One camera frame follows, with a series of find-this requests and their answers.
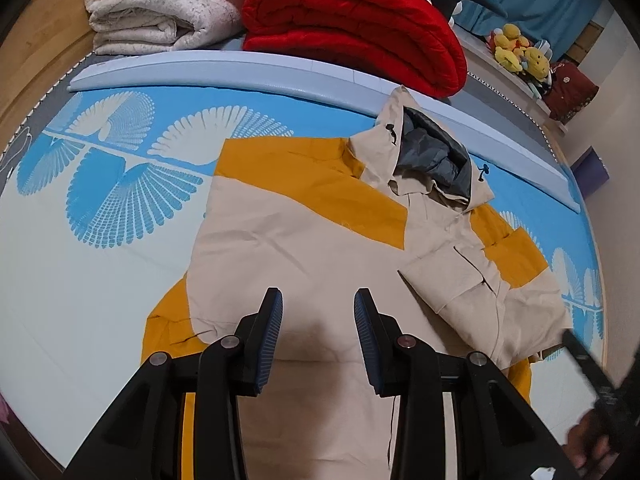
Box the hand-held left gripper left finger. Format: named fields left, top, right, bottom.
left=62, top=287, right=284, bottom=480

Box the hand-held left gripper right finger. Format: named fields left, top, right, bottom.
left=353, top=287, right=581, bottom=480

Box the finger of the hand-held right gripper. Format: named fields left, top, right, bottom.
left=561, top=327, right=618, bottom=413

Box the beige and yellow hooded jacket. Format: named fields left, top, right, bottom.
left=141, top=85, right=573, bottom=473

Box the person's right hand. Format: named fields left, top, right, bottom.
left=567, top=407, right=613, bottom=473

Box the purple box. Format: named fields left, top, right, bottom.
left=570, top=152, right=611, bottom=198

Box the blue and white patterned mat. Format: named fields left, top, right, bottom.
left=0, top=87, right=608, bottom=461

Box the dark red bag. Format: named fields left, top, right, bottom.
left=542, top=60, right=600, bottom=122

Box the light blue foam bar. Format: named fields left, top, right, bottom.
left=67, top=50, right=583, bottom=215

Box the yellow plush toy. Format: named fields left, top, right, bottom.
left=520, top=45, right=553, bottom=81
left=492, top=22, right=531, bottom=68

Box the grey stitched mat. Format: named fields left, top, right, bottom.
left=0, top=72, right=88, bottom=196

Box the folded red blanket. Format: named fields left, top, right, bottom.
left=241, top=0, right=468, bottom=98

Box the folded cream blanket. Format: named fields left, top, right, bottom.
left=85, top=0, right=281, bottom=56

